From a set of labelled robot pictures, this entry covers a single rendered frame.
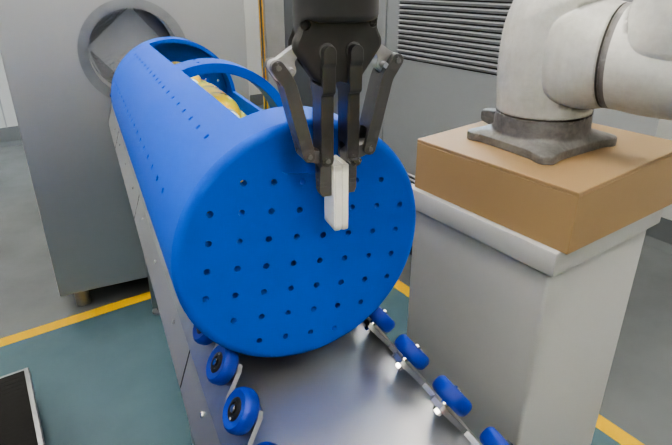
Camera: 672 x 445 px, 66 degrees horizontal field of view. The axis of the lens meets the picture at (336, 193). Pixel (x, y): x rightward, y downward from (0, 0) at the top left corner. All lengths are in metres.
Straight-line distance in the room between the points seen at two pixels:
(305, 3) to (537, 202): 0.49
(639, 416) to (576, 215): 1.43
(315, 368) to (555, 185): 0.41
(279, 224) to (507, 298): 0.48
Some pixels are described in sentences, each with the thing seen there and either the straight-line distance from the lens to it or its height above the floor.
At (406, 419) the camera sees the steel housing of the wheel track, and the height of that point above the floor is 0.93.
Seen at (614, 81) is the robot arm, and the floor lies 1.23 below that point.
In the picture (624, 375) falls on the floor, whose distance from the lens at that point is 2.30.
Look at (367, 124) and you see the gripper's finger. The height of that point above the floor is 1.23.
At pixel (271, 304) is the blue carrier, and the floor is 1.03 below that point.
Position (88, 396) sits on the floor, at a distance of 2.14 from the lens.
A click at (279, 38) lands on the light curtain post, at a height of 1.20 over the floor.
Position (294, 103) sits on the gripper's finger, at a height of 1.26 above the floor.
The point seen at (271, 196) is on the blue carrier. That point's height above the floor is 1.16.
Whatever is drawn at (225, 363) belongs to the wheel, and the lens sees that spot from 0.60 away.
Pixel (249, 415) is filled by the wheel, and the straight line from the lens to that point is 0.55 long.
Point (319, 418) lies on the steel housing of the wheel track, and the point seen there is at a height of 0.93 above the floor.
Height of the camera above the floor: 1.36
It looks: 23 degrees down
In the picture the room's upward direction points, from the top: straight up
